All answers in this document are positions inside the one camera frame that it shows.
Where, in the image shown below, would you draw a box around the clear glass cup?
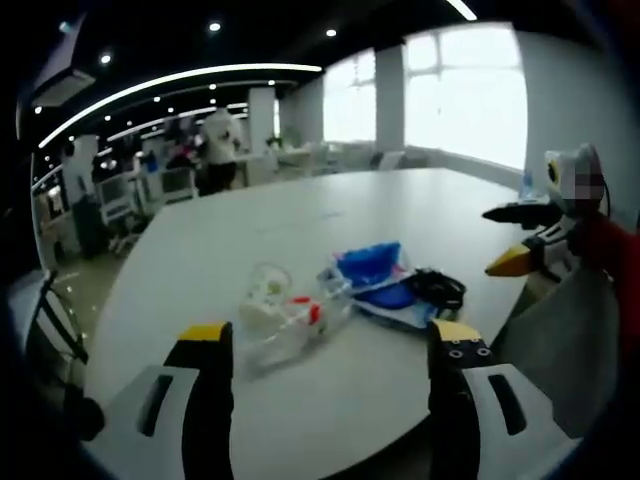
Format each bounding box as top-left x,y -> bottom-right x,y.
238,261 -> 295,332

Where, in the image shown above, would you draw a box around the clear water bottle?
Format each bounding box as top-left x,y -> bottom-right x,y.
518,168 -> 540,202

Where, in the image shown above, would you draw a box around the white wire cart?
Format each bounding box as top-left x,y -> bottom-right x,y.
93,167 -> 197,224

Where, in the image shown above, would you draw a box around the row of white desks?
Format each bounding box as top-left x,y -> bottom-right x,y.
243,142 -> 407,187

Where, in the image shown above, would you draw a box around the clear plastic bag red items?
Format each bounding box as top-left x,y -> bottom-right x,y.
243,293 -> 352,374

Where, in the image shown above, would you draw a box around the person's grey clothing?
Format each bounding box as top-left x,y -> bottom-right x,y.
492,269 -> 625,441

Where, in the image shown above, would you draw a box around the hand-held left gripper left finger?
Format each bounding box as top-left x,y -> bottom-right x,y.
84,321 -> 236,480

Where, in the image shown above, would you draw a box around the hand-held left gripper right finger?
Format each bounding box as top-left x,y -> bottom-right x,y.
427,319 -> 584,480

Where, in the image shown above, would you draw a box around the ceiling air conditioner unit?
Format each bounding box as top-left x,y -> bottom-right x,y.
30,68 -> 97,107

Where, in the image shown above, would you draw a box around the blue and white plastic package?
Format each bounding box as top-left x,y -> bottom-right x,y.
317,241 -> 444,329

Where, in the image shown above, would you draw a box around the black cable bundle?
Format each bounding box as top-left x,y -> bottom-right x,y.
408,267 -> 467,315

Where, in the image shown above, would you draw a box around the white table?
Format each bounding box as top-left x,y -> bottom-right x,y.
84,167 -> 551,480

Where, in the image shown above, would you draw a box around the curved ceiling light strip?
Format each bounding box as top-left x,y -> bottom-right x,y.
37,62 -> 325,150

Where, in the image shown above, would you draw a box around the black metal chair frame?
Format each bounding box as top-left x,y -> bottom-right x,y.
22,269 -> 107,444

